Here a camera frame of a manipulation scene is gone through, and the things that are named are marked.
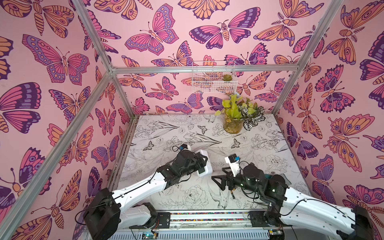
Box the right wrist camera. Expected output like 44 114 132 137
228 154 240 163

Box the white digital alarm clock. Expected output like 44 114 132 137
195 150 213 177

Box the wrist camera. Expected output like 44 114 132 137
179 144 191 151
228 154 240 163

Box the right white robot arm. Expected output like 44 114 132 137
212 164 376 240

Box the glass vase with plants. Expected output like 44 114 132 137
215 94 266 134

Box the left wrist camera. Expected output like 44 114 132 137
179 144 191 151

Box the small succulent in basket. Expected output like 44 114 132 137
222 74 233 82

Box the front mounting rail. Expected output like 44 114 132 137
80 208 340 240

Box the white wire basket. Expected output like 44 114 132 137
191 61 238 95

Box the aluminium frame structure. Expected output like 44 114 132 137
1 1 343 240

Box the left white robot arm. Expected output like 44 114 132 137
83 148 213 240

